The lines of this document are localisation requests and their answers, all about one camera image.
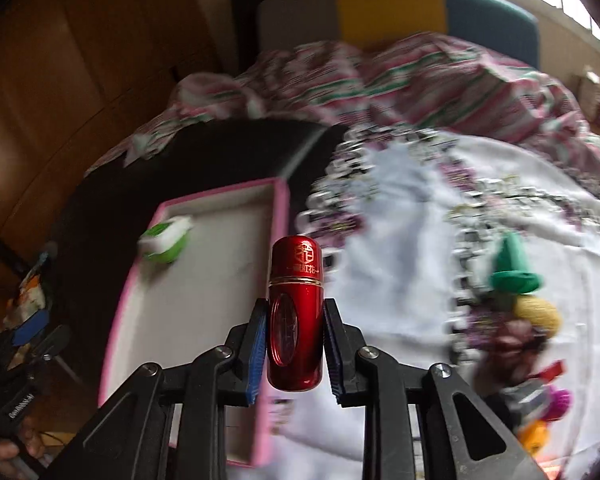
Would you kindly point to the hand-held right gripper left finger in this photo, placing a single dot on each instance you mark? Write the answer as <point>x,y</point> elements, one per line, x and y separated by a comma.
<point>252,360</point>

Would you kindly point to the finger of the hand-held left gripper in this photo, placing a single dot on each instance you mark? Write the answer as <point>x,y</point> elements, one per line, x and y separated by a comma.
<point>32,327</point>

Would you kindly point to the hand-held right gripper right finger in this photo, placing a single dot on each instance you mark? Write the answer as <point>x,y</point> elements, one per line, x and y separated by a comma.
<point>336,365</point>

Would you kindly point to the pink shallow box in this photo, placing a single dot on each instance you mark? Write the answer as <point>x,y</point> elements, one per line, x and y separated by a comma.
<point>205,290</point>

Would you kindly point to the red metal bottle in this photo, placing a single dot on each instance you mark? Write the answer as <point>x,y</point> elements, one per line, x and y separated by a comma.
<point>295,270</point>

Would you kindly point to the green cone toy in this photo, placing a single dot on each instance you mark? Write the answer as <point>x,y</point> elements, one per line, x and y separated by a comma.
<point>512,265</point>

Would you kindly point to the orange small toy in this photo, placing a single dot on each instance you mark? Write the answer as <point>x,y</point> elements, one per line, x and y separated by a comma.
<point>534,437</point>

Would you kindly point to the red plastic toy piece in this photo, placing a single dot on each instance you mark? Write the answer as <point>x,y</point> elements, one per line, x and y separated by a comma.
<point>550,372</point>

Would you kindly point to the magenta perforated toy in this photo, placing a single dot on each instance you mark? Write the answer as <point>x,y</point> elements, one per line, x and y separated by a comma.
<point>559,403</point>

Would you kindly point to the person's left hand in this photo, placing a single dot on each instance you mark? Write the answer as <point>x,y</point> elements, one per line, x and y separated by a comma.
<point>22,447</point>

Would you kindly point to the white embroidered floral tablecloth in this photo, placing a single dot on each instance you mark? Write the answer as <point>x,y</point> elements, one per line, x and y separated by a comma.
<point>405,260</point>

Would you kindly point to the dark red lumpy toy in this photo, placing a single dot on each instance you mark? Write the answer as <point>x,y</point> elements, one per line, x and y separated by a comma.
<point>517,345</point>

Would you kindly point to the grey plastic toy piece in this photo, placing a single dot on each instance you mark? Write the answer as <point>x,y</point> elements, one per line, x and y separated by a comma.
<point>527,397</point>

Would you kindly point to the yellow perforated oval toy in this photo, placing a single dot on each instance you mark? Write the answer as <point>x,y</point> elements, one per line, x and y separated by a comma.
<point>537,312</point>

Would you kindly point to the brown wooden wardrobe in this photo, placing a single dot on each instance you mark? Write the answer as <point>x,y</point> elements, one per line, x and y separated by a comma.
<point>80,70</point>

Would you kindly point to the pink striped bed sheet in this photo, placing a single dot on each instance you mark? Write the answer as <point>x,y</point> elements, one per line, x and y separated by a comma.
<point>405,75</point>

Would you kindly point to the colourful upholstered chair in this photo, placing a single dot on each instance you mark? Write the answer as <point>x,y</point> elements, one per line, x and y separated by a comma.
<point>390,10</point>

